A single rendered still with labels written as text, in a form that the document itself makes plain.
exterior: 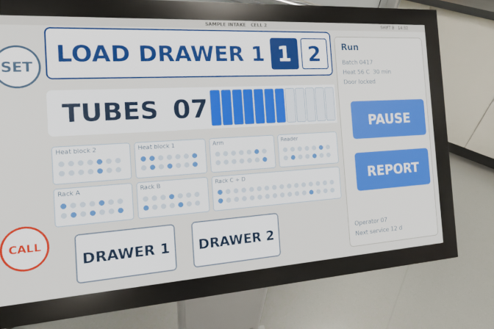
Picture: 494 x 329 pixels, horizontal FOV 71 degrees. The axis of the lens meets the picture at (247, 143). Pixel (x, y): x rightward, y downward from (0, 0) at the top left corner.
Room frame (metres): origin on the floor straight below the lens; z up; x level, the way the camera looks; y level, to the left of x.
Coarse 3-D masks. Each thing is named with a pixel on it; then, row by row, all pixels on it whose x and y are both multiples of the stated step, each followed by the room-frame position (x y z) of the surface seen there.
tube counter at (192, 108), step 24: (192, 96) 0.31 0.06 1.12; (216, 96) 0.32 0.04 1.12; (240, 96) 0.33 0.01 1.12; (264, 96) 0.33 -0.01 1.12; (288, 96) 0.34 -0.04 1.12; (312, 96) 0.35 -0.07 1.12; (192, 120) 0.30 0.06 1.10; (216, 120) 0.30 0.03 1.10; (240, 120) 0.31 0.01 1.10; (264, 120) 0.32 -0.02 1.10; (288, 120) 0.32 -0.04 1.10; (312, 120) 0.33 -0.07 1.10; (336, 120) 0.34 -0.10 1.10
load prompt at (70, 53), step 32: (64, 32) 0.32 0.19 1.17; (96, 32) 0.33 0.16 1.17; (128, 32) 0.34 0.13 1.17; (160, 32) 0.35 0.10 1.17; (192, 32) 0.36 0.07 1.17; (224, 32) 0.37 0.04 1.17; (256, 32) 0.38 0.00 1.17; (288, 32) 0.39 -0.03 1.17; (320, 32) 0.40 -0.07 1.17; (64, 64) 0.30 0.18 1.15; (96, 64) 0.31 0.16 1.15; (128, 64) 0.32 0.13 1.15; (160, 64) 0.33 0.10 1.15; (192, 64) 0.34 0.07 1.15; (224, 64) 0.34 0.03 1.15; (256, 64) 0.35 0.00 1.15; (288, 64) 0.37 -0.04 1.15; (320, 64) 0.38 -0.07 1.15
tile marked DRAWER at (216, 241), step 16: (192, 224) 0.23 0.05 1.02; (208, 224) 0.23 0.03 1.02; (224, 224) 0.24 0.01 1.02; (240, 224) 0.24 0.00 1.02; (256, 224) 0.24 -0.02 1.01; (272, 224) 0.25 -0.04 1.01; (192, 240) 0.22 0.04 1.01; (208, 240) 0.22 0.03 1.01; (224, 240) 0.23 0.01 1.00; (240, 240) 0.23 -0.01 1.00; (256, 240) 0.23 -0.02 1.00; (272, 240) 0.24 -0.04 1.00; (208, 256) 0.21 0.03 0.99; (224, 256) 0.22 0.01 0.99; (240, 256) 0.22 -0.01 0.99; (256, 256) 0.22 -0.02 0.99; (272, 256) 0.23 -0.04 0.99
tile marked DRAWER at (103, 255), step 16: (80, 240) 0.20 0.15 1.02; (96, 240) 0.20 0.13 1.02; (112, 240) 0.20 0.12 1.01; (128, 240) 0.21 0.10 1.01; (144, 240) 0.21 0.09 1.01; (160, 240) 0.21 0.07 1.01; (80, 256) 0.19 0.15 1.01; (96, 256) 0.19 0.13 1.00; (112, 256) 0.19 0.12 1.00; (128, 256) 0.20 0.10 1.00; (144, 256) 0.20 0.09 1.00; (160, 256) 0.20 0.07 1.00; (176, 256) 0.21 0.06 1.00; (80, 272) 0.18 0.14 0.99; (96, 272) 0.18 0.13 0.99; (112, 272) 0.18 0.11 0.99; (128, 272) 0.19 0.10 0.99; (144, 272) 0.19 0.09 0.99; (160, 272) 0.19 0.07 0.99
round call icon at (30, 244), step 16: (32, 224) 0.20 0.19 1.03; (48, 224) 0.20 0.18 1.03; (0, 240) 0.18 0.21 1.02; (16, 240) 0.19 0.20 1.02; (32, 240) 0.19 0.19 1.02; (48, 240) 0.19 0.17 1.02; (0, 256) 0.18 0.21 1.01; (16, 256) 0.18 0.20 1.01; (32, 256) 0.18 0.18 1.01; (48, 256) 0.18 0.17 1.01; (0, 272) 0.17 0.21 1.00; (16, 272) 0.17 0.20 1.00
